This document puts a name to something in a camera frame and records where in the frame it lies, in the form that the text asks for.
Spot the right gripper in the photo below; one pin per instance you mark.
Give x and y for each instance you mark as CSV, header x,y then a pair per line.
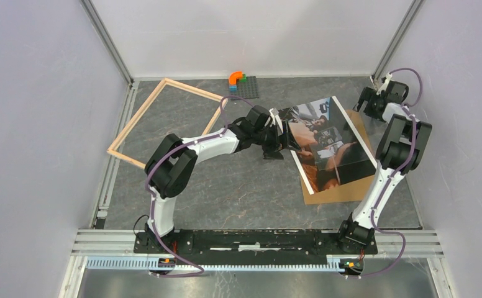
x,y
369,95

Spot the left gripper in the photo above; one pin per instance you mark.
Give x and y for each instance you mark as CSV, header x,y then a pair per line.
x,y
279,143

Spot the printed photo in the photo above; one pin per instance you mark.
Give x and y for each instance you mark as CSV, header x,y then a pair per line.
x,y
335,148

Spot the wooden picture frame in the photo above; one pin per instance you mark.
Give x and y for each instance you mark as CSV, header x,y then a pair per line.
x,y
189,108

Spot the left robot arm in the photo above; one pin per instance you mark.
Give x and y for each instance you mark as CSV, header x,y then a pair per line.
x,y
170,167

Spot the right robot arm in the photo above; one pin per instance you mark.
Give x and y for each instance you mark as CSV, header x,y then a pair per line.
x,y
400,151

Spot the grey lego baseplate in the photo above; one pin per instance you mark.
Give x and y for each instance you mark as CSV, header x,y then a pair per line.
x,y
247,89

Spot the brown cardboard backing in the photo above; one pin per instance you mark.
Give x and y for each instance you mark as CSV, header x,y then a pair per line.
x,y
354,191

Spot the orange curved lego brick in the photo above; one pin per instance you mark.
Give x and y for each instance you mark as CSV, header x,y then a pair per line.
x,y
235,77

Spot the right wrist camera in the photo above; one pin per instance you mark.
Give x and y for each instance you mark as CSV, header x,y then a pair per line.
x,y
386,80

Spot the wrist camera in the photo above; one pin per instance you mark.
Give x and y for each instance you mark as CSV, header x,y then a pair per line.
x,y
276,120
386,80

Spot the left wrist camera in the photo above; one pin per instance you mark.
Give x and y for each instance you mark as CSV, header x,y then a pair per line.
x,y
276,120

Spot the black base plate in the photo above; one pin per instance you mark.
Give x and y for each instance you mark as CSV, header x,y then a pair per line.
x,y
254,247

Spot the aluminium rail frame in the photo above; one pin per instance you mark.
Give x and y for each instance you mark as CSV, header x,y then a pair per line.
x,y
244,191

